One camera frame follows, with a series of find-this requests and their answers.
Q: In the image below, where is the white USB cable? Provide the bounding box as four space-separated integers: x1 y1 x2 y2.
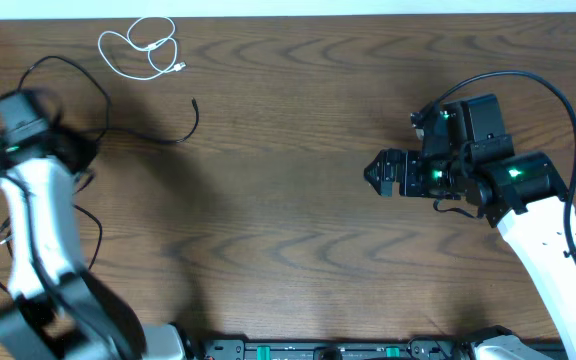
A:
97 16 187 82

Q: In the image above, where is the long black USB cable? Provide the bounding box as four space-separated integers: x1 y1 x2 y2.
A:
15 54 201 151

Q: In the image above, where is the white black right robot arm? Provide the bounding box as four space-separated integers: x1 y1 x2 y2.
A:
364 94 576 359

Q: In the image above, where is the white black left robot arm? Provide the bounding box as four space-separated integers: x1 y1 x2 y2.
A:
0 90 189 359

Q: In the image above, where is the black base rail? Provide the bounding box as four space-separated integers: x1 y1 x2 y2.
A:
198 337 470 360

